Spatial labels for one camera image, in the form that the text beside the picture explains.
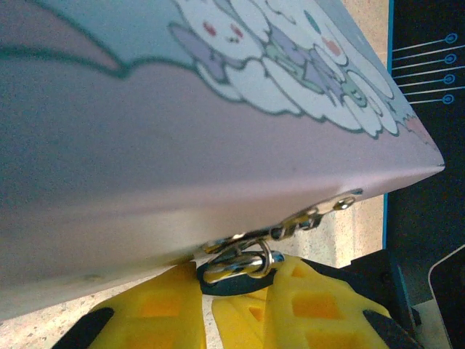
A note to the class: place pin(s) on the small black padlock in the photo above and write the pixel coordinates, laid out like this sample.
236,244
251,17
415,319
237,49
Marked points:
232,285

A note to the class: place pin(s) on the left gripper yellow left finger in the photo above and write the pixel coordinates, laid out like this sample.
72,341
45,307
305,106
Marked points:
156,320

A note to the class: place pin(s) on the cartoon print tin box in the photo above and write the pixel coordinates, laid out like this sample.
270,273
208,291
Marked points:
145,145

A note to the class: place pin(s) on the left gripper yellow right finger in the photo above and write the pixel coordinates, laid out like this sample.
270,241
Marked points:
309,320

